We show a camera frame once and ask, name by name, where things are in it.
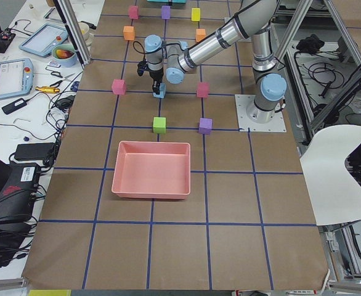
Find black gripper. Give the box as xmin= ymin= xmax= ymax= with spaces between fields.
xmin=137 ymin=60 xmax=163 ymax=94

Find light blue block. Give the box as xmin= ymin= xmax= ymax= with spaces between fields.
xmin=153 ymin=83 xmax=166 ymax=99

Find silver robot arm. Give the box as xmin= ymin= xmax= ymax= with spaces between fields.
xmin=137 ymin=0 xmax=287 ymax=124

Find pink block left front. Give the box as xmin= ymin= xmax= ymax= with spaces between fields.
xmin=112 ymin=79 xmax=127 ymax=95

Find green block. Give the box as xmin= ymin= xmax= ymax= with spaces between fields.
xmin=152 ymin=117 xmax=166 ymax=134

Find pink block near base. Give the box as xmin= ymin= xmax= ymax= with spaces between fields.
xmin=196 ymin=82 xmax=210 ymax=98

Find orange block far right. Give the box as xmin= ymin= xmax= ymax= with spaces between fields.
xmin=123 ymin=25 xmax=136 ymax=41

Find purple block left side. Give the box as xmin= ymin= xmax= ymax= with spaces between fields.
xmin=198 ymin=118 xmax=213 ymax=135

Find purple block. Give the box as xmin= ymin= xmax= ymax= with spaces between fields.
xmin=161 ymin=6 xmax=171 ymax=20
xmin=198 ymin=118 xmax=213 ymax=135

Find orange block near base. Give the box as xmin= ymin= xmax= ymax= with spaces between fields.
xmin=195 ymin=28 xmax=206 ymax=43

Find purple block right side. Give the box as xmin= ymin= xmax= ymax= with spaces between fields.
xmin=161 ymin=6 xmax=171 ymax=20

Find pink block right front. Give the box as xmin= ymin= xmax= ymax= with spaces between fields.
xmin=128 ymin=6 xmax=139 ymax=20

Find yellow block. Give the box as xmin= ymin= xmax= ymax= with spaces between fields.
xmin=191 ymin=7 xmax=201 ymax=22

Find cyan plastic tray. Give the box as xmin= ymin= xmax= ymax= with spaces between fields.
xmin=147 ymin=0 xmax=187 ymax=4

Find pink plastic tray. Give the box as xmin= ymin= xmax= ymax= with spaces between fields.
xmin=112 ymin=141 xmax=191 ymax=200

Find beige bowl with lemon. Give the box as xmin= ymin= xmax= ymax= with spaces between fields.
xmin=78 ymin=22 xmax=90 ymax=40

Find blue bowl with fruit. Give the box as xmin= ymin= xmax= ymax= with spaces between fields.
xmin=52 ymin=44 xmax=78 ymax=67

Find scissors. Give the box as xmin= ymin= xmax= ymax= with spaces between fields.
xmin=49 ymin=73 xmax=74 ymax=88

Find teach pendant far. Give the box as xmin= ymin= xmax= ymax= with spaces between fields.
xmin=18 ymin=23 xmax=68 ymax=57

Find teach pendant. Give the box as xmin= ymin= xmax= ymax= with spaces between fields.
xmin=18 ymin=23 xmax=68 ymax=57
xmin=0 ymin=58 xmax=34 ymax=100

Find black power adapter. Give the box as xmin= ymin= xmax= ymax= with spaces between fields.
xmin=2 ymin=98 xmax=27 ymax=115

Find teach pendant near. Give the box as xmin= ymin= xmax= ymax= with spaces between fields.
xmin=0 ymin=58 xmax=34 ymax=100

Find black laptop bag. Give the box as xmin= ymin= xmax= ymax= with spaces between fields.
xmin=0 ymin=162 xmax=43 ymax=229

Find white chair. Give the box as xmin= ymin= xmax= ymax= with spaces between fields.
xmin=300 ymin=125 xmax=361 ymax=226

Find aluminium frame post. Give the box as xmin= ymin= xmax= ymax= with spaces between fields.
xmin=54 ymin=0 xmax=91 ymax=67

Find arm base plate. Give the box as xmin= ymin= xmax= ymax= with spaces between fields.
xmin=235 ymin=94 xmax=286 ymax=133

